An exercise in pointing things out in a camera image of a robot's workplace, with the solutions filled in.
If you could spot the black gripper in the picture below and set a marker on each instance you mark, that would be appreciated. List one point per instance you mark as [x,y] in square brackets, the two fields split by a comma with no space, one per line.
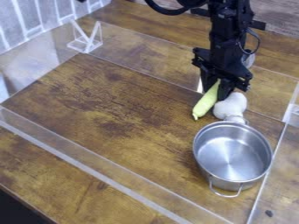
[223,55]

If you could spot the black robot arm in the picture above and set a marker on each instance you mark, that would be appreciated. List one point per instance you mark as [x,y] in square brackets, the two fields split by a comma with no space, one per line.
[231,17]

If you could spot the red white toy mushroom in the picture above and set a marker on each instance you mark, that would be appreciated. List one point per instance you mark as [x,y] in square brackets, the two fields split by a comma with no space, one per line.
[231,108]

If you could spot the stainless steel pot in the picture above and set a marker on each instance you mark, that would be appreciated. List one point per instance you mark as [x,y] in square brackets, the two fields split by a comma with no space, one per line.
[233,156]

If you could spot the clear acrylic front barrier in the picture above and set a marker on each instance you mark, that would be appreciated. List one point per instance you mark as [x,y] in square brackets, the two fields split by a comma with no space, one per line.
[155,196]

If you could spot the clear acrylic triangle bracket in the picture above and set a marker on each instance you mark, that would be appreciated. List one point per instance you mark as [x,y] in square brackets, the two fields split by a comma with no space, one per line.
[85,43]

